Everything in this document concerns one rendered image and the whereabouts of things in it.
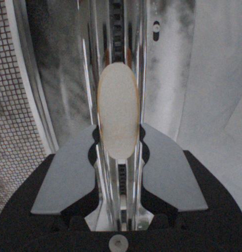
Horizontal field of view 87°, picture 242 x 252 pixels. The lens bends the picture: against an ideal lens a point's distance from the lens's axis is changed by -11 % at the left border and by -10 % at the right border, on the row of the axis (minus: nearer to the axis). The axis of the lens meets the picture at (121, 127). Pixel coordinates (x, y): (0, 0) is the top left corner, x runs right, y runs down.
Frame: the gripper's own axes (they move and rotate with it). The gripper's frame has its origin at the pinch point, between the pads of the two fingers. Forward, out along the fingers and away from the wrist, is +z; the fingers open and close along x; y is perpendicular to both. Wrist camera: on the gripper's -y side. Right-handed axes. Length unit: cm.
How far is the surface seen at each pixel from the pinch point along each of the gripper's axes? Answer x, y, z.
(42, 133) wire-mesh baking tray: -10.2, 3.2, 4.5
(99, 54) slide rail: -2.3, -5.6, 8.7
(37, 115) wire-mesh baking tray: -10.0, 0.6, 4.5
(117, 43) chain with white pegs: -0.1, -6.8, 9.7
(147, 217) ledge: 6.3, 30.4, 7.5
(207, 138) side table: 17.6, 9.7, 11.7
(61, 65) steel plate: -8.6, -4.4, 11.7
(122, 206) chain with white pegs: 0.1, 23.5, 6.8
